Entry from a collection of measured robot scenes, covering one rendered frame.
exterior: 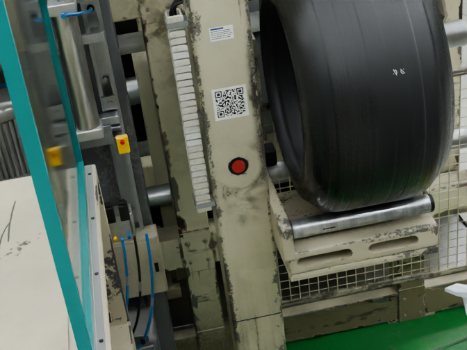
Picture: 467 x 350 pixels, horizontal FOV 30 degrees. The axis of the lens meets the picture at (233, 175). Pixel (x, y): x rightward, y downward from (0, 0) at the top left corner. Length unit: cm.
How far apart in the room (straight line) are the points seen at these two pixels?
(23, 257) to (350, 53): 74
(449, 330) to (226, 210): 130
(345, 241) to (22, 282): 90
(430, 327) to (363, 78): 154
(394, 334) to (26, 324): 198
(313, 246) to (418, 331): 115
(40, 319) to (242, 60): 81
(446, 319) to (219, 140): 146
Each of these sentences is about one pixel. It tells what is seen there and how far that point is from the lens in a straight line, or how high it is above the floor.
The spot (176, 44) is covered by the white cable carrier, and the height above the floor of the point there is 137.
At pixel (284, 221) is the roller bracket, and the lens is 196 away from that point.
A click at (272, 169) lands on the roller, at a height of 91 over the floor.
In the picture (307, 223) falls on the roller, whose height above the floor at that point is 92.
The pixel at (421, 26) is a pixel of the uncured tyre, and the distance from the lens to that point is 178.
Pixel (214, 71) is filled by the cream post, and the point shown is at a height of 130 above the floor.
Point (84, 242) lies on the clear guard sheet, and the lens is 139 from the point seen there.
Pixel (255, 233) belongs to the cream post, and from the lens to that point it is 207.
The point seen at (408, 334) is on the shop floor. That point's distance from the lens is 309.
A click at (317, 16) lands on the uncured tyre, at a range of 175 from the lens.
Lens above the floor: 203
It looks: 30 degrees down
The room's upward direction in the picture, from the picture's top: 8 degrees counter-clockwise
